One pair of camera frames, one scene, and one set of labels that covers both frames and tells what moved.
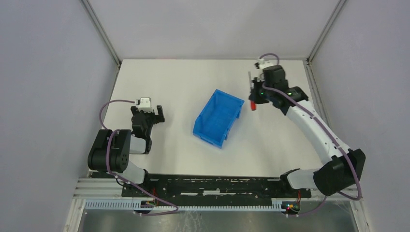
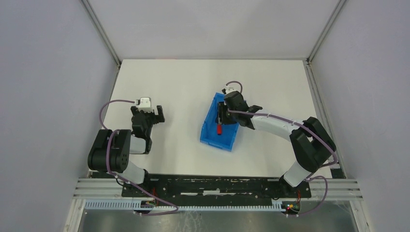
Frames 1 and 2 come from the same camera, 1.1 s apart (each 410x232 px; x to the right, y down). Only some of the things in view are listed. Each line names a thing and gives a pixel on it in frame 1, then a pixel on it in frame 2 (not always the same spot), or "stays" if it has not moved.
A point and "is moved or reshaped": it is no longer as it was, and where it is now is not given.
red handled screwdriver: x=253 y=103 → x=219 y=126
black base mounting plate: x=195 y=187 stays
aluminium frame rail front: x=112 y=187 stays
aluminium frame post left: x=101 y=31 stays
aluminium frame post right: x=339 y=6 stays
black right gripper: x=255 y=94 → x=224 y=112
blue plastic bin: x=214 y=123 is moved or reshaped
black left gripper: x=146 y=116 stays
